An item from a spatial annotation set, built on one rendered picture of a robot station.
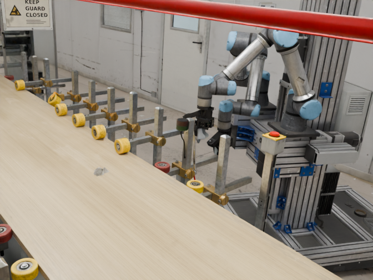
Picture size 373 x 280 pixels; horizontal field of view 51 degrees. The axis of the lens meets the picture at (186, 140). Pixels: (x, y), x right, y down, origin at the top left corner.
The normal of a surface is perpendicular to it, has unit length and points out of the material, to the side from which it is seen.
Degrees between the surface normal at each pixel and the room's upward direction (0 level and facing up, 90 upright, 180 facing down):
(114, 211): 0
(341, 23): 75
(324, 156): 90
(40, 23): 90
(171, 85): 90
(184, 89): 90
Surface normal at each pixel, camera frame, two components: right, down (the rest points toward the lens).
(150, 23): -0.71, 0.22
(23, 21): 0.66, 0.32
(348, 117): 0.26, 0.37
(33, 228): 0.07, -0.93
